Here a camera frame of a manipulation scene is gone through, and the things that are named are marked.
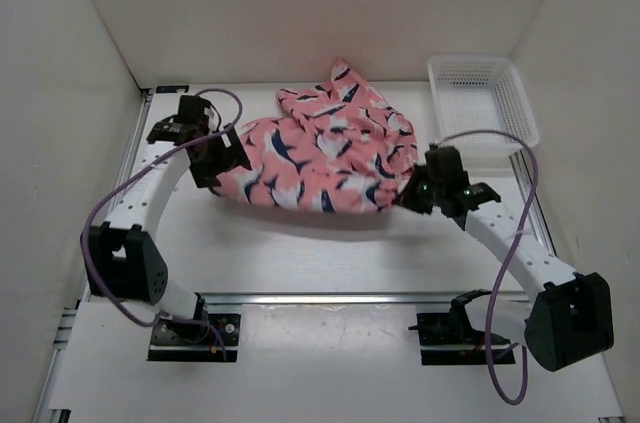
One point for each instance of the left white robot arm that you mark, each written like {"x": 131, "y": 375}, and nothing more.
{"x": 122, "y": 261}

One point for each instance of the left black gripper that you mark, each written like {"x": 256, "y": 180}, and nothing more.
{"x": 230, "y": 156}

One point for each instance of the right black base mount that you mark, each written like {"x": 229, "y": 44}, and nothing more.
{"x": 447, "y": 338}

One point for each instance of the front aluminium rail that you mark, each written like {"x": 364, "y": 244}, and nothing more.
{"x": 358, "y": 298}

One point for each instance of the left aluminium rail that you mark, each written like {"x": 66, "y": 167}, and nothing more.
{"x": 66, "y": 317}

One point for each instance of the pink shark print shorts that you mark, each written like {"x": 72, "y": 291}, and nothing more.
{"x": 339, "y": 147}

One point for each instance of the white plastic mesh basket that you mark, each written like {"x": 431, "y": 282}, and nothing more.
{"x": 484, "y": 94}

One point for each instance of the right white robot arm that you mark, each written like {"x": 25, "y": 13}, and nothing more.
{"x": 568, "y": 316}

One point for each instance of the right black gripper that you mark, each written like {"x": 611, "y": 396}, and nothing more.
{"x": 409, "y": 199}

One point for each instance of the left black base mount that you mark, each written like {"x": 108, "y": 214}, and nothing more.
{"x": 175, "y": 342}

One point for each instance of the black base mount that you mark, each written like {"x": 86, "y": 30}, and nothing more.
{"x": 447, "y": 338}
{"x": 175, "y": 342}

